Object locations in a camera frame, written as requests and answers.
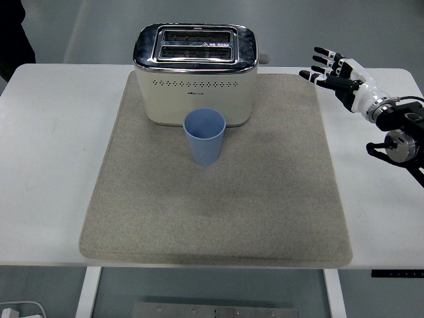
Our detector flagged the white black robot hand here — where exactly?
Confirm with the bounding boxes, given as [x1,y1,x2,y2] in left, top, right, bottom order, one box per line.
[297,46,388,115]

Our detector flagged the blue plastic cup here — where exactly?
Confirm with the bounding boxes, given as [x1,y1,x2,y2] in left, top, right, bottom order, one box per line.
[183,107,227,166]

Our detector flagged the cream chrome toaster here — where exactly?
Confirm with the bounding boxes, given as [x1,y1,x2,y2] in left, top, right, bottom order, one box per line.
[132,23,271,129]

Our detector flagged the black table control panel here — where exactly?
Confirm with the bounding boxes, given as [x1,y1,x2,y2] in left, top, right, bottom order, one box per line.
[370,270,424,278]

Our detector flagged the white table leg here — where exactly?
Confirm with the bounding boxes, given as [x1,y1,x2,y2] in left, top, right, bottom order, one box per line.
[323,268,347,318]
[74,266,102,318]

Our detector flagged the beige felt mat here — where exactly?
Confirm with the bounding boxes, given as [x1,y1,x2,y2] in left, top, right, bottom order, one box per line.
[78,71,354,267]

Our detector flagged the grey metal plate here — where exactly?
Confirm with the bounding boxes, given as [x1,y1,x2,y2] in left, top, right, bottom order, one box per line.
[132,301,299,318]

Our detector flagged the person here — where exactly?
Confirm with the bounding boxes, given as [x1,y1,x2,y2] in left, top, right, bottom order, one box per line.
[0,0,36,83]

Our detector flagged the white cable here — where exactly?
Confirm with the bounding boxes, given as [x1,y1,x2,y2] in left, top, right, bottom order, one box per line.
[0,300,47,318]

